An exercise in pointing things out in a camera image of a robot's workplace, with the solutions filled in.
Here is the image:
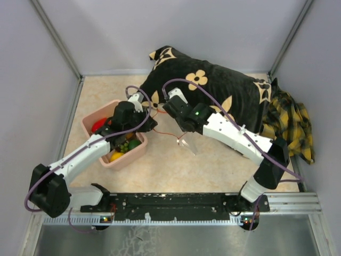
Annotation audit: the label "red toy pepper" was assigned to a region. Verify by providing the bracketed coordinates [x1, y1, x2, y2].
[91, 118, 111, 134]

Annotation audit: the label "yellow plaid shirt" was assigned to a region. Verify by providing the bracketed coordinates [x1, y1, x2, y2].
[261, 78, 315, 165]

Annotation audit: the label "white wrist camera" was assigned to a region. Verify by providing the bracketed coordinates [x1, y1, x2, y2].
[127, 92, 144, 113]
[168, 87, 186, 102]

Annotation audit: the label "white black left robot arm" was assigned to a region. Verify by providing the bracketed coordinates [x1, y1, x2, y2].
[25, 101, 157, 218]

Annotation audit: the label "yellow toy lemon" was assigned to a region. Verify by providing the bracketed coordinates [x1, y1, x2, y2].
[110, 151, 124, 163]

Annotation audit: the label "clear zip bag red zipper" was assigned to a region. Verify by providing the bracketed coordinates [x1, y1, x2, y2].
[149, 102, 199, 157]

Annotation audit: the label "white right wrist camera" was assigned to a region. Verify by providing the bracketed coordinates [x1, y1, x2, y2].
[168, 87, 186, 102]

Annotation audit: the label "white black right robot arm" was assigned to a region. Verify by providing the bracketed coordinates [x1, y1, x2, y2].
[164, 95, 289, 211]

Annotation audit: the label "aluminium frame rail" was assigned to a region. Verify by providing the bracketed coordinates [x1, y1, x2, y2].
[43, 192, 321, 230]

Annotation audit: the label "pink plastic basket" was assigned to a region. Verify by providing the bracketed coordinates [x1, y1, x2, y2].
[81, 100, 148, 171]

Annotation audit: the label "green toy lime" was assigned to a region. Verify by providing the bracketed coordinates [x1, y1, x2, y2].
[128, 139, 142, 151]

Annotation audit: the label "green toy grapes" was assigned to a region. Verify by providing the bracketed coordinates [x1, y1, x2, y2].
[116, 142, 129, 154]

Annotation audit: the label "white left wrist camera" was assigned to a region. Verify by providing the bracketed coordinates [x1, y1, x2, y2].
[127, 92, 144, 113]

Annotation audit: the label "brown toy kiwi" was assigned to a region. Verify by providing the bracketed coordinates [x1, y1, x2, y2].
[125, 132, 134, 140]

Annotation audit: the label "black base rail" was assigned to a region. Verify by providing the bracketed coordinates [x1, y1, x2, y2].
[80, 193, 270, 221]

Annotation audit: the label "black floral pillow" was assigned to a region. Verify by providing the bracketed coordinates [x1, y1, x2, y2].
[140, 46, 273, 134]

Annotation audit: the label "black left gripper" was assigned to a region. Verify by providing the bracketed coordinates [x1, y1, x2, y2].
[124, 106, 157, 134]

